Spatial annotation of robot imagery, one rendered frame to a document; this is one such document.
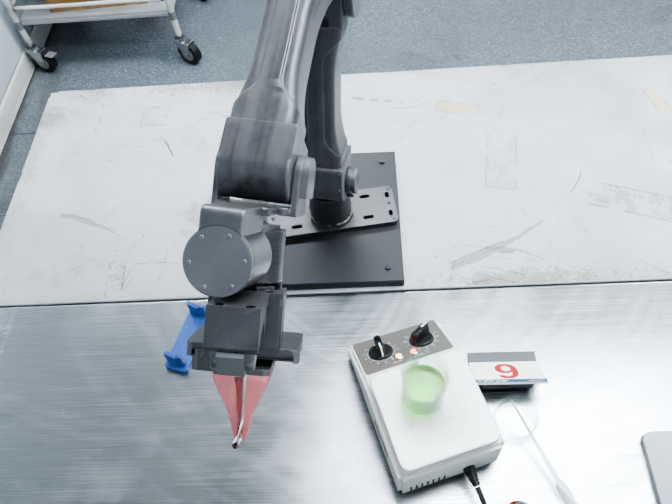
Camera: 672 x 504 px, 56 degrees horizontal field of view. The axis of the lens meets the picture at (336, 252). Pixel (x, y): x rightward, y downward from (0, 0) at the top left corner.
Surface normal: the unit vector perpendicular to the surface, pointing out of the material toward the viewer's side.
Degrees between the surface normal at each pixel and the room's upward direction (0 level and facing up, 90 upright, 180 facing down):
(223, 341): 41
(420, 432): 0
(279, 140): 19
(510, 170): 0
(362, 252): 2
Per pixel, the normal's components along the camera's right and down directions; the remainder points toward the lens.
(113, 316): -0.07, -0.56
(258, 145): -0.11, -0.26
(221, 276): -0.17, 0.11
